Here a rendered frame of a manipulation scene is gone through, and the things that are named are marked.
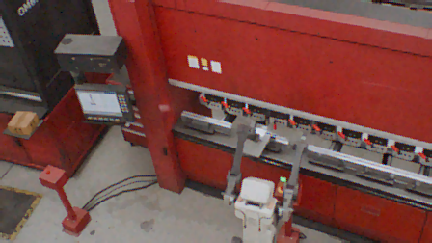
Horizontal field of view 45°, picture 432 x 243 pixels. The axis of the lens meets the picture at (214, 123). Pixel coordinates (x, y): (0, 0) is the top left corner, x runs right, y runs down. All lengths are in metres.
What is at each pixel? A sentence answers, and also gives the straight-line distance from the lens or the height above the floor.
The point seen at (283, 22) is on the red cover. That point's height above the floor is 2.22.
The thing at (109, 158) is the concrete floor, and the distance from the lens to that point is 6.05.
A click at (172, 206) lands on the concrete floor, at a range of 5.43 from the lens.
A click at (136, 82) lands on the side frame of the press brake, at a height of 1.47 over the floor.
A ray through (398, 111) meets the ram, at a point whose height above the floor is 1.64.
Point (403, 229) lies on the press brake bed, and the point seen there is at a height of 0.45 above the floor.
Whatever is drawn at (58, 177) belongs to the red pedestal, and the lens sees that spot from 4.94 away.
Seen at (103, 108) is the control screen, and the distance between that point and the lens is 4.52.
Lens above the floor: 4.29
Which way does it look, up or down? 44 degrees down
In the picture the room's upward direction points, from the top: 8 degrees counter-clockwise
